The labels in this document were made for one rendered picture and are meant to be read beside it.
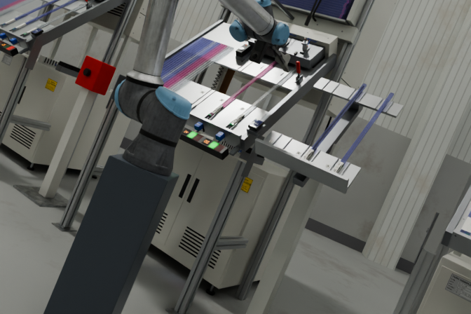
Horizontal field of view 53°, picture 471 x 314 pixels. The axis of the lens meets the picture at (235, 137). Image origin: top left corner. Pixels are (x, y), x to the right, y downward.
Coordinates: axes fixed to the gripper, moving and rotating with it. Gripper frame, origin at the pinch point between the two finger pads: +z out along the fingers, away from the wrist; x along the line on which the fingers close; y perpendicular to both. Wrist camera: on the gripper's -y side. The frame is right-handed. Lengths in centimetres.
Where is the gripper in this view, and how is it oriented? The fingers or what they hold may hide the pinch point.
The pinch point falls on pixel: (272, 68)
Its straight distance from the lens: 198.3
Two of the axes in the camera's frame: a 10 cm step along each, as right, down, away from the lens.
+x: -7.9, -3.6, 5.0
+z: 2.3, 5.9, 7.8
